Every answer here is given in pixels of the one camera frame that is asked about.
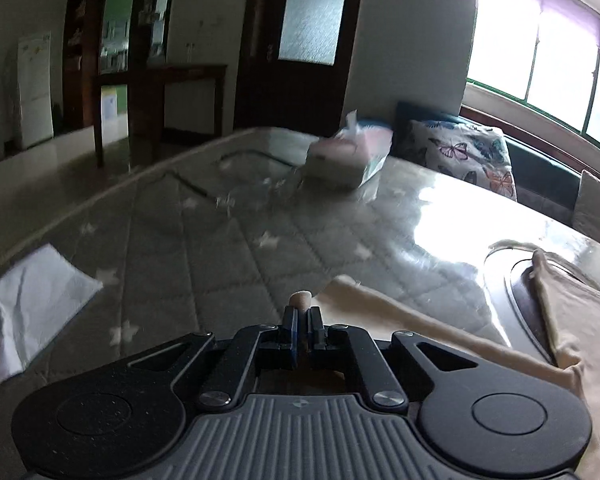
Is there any dark wooden shelf cabinet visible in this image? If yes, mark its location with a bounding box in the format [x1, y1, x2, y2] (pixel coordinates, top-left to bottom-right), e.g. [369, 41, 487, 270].
[62, 0, 178, 131]

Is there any green framed window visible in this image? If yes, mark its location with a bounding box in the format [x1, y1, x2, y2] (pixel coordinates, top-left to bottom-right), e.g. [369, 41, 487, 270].
[467, 0, 600, 150]

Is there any beige garment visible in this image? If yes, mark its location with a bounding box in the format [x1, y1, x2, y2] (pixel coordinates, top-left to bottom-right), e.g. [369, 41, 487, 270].
[287, 249, 600, 480]

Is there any butterfly print pillow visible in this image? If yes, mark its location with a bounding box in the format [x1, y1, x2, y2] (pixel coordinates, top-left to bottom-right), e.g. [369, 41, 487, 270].
[395, 119, 518, 203]

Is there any dark door with frosted glass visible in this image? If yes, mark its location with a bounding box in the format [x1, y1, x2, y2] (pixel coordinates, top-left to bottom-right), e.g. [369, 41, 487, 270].
[234, 0, 367, 133]

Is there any white paper sheet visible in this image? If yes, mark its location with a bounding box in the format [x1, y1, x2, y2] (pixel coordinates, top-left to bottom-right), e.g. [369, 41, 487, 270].
[0, 244, 104, 385]

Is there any teal sofa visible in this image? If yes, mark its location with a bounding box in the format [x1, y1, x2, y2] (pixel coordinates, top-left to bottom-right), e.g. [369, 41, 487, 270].
[395, 101, 600, 231]

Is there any plain pale pillow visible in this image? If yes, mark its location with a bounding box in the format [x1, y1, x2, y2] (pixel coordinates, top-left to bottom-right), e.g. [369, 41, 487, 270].
[572, 170, 600, 252]

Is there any white refrigerator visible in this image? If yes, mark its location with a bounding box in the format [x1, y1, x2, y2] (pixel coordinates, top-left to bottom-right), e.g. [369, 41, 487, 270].
[17, 31, 55, 150]

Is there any dark wooden console table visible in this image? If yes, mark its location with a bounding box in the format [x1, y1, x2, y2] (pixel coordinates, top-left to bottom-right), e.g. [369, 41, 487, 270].
[91, 63, 228, 168]

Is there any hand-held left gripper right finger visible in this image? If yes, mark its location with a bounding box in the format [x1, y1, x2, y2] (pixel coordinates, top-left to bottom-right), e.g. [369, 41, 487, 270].
[307, 306, 481, 408]

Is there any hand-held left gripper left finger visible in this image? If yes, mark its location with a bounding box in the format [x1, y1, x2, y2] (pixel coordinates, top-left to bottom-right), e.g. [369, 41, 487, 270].
[125, 306, 301, 408]

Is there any pastel tissue box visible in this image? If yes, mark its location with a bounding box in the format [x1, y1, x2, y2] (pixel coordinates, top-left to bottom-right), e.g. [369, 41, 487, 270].
[305, 110, 394, 191]

